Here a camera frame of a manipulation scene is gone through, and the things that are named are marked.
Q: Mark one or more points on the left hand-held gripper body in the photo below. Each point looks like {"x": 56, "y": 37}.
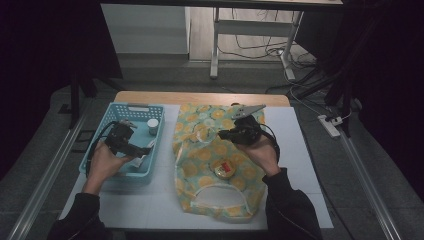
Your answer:
{"x": 119, "y": 136}

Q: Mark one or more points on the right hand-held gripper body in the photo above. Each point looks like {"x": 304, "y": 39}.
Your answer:
{"x": 246, "y": 128}

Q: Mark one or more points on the light blue plastic basket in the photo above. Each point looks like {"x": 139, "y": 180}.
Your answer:
{"x": 151, "y": 160}

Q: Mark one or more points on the small white jar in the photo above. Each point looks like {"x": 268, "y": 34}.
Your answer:
{"x": 153, "y": 126}

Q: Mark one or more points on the orange round snack packet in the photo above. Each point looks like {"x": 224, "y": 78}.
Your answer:
{"x": 225, "y": 169}

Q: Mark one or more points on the orange flower print bag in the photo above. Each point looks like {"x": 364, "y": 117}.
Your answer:
{"x": 200, "y": 160}

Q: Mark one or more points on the person's right hand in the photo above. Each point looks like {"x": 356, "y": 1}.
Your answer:
{"x": 263, "y": 155}

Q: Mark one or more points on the person's left hand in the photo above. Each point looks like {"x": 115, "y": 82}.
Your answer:
{"x": 103, "y": 166}

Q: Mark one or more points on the white table mat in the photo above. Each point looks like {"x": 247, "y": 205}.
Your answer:
{"x": 293, "y": 156}

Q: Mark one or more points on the black metal stand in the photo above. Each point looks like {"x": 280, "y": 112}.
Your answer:
{"x": 343, "y": 83}
{"x": 75, "y": 96}

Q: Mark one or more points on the white power strip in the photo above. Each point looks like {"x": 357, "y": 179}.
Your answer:
{"x": 329, "y": 126}

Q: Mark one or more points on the white cabinet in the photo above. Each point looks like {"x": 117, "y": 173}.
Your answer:
{"x": 143, "y": 28}

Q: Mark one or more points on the aluminium floor rail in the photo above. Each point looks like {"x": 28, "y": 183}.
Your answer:
{"x": 43, "y": 180}
{"x": 370, "y": 186}

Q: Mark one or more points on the white metal desk frame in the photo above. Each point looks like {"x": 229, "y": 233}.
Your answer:
{"x": 250, "y": 27}

